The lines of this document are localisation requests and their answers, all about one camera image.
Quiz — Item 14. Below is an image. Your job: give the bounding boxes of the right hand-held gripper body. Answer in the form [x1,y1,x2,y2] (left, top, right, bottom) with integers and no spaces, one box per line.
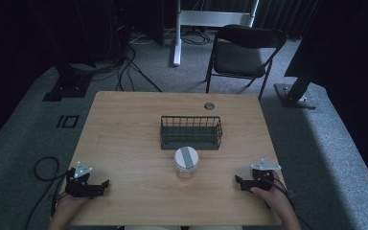
[248,158,283,194]

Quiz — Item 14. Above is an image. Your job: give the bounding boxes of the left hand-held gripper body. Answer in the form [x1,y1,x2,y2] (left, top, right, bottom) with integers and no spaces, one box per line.
[64,160,105,199]

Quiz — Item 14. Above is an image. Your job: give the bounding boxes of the person's left hand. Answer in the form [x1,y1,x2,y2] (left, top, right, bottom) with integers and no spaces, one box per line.
[56,193,91,219]

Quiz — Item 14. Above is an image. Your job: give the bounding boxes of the person's right hand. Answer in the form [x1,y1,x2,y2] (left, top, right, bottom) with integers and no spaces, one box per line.
[249,171,289,221]

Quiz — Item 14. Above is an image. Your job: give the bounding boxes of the clear jar with white lid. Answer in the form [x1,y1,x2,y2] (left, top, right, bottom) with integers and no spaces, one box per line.
[173,146,200,180]

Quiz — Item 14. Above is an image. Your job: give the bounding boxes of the black metal stand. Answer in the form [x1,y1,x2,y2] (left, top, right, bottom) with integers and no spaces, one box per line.
[42,57,94,103]
[273,71,317,111]

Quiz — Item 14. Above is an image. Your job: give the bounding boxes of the black folding chair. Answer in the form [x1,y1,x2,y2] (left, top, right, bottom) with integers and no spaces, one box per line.
[204,24,288,101]

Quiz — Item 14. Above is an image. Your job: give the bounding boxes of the right hand-held gripper cable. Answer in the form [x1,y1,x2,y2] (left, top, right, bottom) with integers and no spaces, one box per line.
[263,176,315,230]

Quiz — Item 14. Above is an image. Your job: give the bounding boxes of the hand-held gripper cable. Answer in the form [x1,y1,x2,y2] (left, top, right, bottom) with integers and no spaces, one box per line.
[263,176,315,230]
[23,155,71,230]

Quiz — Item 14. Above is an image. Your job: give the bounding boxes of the left hand-held gripper cable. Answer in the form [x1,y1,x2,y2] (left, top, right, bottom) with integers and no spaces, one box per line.
[23,155,71,230]

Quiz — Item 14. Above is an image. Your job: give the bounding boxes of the dark wire basket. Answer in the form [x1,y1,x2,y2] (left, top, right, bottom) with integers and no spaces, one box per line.
[159,115,223,150]

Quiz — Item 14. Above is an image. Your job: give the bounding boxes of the black floor cables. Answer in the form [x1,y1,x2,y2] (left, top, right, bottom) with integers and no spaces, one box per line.
[70,44,163,94]

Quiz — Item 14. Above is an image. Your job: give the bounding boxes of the cables under white desk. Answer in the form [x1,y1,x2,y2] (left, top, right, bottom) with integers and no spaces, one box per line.
[130,27,216,46]

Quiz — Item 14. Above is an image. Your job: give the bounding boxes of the white desk frame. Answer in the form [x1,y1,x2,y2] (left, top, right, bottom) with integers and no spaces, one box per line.
[172,0,261,67]

